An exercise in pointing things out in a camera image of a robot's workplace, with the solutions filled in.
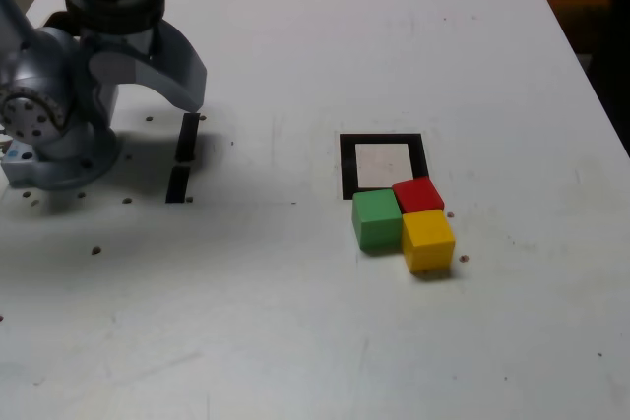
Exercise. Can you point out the green cube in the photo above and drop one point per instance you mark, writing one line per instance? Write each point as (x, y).
(376, 221)

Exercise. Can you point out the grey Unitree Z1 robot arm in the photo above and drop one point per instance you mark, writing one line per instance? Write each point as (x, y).
(44, 71)

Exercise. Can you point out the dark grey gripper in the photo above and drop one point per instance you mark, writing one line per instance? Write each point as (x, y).
(118, 43)

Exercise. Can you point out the red cube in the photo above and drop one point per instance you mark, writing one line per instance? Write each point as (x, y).
(418, 194)

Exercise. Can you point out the black tape square outline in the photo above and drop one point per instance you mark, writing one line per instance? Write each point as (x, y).
(347, 164)

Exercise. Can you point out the black tape strip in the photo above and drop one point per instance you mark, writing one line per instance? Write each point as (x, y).
(187, 139)

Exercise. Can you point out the yellow cube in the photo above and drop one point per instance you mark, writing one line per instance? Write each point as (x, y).
(427, 240)

